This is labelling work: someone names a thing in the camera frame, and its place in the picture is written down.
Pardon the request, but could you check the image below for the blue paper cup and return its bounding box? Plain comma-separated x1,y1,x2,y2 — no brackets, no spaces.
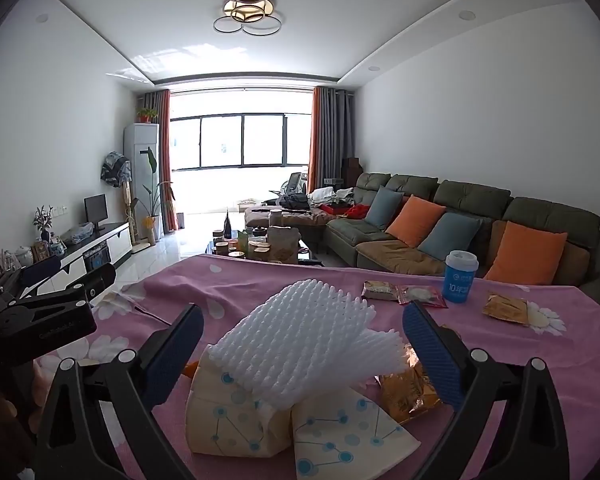
442,250,479,306

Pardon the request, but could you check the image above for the orange cushion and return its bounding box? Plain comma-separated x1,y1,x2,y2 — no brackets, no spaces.
484,221,568,286
385,195,447,248

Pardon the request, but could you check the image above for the clear bag of items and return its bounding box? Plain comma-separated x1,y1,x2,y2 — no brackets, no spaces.
0,250,21,281

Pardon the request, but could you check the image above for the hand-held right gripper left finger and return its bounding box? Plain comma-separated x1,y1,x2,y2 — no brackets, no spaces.
32,304,205,480

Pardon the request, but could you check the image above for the orange grey curtain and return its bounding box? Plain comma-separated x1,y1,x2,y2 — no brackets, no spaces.
310,86,356,193

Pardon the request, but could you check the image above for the brown corner cabinet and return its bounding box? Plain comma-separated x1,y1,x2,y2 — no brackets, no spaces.
341,157,366,188

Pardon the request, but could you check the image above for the group of jars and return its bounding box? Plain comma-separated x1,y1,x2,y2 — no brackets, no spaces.
212,227,271,261

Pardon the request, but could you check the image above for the red clear snack packet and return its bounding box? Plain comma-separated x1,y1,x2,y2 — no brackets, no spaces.
397,285,448,308

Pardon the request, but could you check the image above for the green sofa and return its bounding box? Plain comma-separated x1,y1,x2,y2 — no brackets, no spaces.
325,172,600,321

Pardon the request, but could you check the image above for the brown paper bag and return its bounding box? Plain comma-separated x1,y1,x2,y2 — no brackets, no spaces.
266,226,301,263

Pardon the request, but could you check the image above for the plastic wrapped bundle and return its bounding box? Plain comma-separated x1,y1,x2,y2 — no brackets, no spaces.
62,221,95,246

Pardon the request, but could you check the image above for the large gold snack bag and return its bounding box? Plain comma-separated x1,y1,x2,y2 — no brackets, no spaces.
377,330,443,426

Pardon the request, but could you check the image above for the white grey chair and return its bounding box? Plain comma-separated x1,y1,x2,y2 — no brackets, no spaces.
270,172,308,196

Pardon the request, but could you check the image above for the large leaf potted plant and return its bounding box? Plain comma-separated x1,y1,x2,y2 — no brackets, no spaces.
132,147,173,246

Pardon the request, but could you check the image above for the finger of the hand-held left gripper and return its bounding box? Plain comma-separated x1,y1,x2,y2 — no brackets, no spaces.
44,262,117,312
19,255,64,293

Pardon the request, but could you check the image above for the beige snack packet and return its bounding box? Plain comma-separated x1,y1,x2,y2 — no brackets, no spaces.
362,281,400,303

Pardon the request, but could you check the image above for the blue vase with plant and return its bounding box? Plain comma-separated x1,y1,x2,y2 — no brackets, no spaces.
33,205,54,243

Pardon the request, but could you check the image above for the cream blue-dotted tissue wrapper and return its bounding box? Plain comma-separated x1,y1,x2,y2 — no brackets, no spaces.
290,385,422,480
187,347,293,458

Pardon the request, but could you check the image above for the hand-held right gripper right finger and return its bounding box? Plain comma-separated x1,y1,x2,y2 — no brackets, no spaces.
401,300,571,480

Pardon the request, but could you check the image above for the brown ottoman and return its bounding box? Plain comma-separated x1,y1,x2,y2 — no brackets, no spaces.
244,205,331,253

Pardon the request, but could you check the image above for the blue cushion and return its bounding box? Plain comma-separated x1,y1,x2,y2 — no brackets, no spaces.
365,186,405,231
419,212,482,261

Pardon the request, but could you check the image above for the black monitor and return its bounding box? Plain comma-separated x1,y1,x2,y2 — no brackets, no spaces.
83,194,109,233

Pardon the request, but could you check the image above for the white foam net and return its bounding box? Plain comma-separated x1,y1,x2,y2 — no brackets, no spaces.
207,280,418,403

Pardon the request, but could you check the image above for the red cloth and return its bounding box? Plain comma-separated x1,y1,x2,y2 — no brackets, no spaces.
320,202,371,220

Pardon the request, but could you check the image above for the pink floral blanket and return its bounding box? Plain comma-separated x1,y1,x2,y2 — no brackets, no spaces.
30,252,600,480

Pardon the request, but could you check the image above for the covered standing fan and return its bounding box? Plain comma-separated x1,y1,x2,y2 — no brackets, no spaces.
100,151,137,256

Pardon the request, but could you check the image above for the pile of light clothes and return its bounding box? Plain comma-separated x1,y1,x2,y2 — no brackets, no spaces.
307,186,356,211

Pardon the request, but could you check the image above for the small gold snack wrapper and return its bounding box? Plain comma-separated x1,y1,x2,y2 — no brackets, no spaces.
482,292,531,330

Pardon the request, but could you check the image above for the white black tv cabinet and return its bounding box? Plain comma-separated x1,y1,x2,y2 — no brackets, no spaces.
0,221,132,301

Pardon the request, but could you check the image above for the large window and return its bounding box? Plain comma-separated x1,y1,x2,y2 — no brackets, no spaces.
170,112,311,171

